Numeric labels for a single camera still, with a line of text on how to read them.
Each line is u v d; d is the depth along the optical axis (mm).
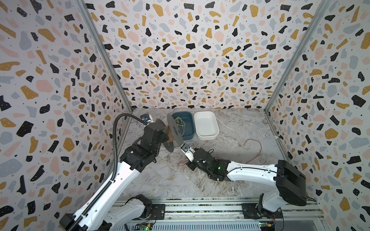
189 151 652
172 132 742
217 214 737
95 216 370
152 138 480
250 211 743
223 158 922
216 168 595
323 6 716
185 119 1130
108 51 870
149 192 801
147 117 584
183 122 1099
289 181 433
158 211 733
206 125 1130
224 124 1132
